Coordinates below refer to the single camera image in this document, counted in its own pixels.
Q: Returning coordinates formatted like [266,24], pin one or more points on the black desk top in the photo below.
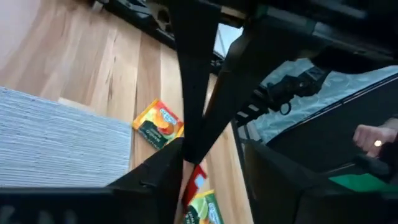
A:
[326,133]

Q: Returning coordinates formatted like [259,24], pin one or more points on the green lemon lime tea packet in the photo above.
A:
[205,211]

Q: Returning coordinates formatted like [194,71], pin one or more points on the green flat sheet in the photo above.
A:
[363,183]

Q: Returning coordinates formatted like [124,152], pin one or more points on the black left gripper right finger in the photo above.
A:
[280,199]

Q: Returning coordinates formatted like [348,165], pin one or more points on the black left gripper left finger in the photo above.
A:
[149,199]

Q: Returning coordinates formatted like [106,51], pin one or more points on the orange mango tea packet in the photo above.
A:
[155,124]

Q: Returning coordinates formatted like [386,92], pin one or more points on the red foil tea packet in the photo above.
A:
[194,186]

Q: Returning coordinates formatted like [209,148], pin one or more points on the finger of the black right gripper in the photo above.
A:
[248,62]
[194,77]

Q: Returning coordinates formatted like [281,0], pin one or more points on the person's hand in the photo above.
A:
[370,137]

